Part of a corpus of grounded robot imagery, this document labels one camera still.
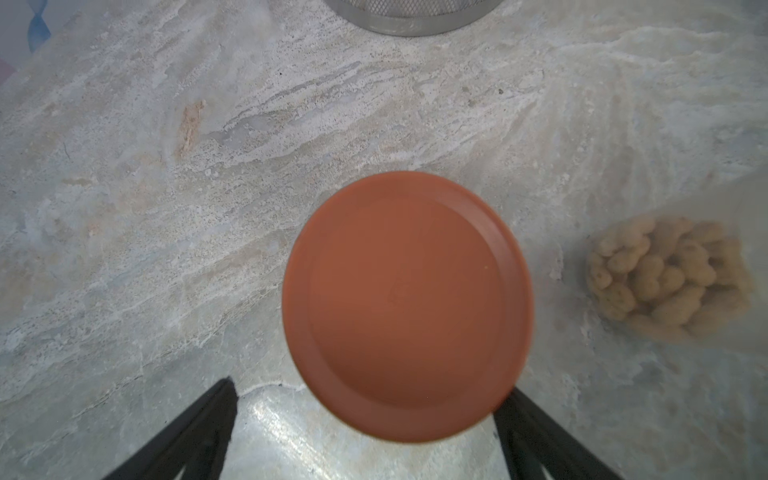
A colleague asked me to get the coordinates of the metal mesh trash bin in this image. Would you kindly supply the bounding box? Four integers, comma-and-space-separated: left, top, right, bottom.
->
324, 0, 502, 37

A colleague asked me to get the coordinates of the orange jar lid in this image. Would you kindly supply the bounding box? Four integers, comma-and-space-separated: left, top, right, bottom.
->
282, 171, 534, 443

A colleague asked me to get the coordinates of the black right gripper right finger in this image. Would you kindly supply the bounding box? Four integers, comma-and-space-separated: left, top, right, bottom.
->
493, 388, 621, 480

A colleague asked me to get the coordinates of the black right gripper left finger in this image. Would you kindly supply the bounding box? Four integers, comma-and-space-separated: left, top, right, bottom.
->
107, 377, 238, 479

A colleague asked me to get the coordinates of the clear jar with peanuts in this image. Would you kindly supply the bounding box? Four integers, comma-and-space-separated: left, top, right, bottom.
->
584, 173, 768, 349

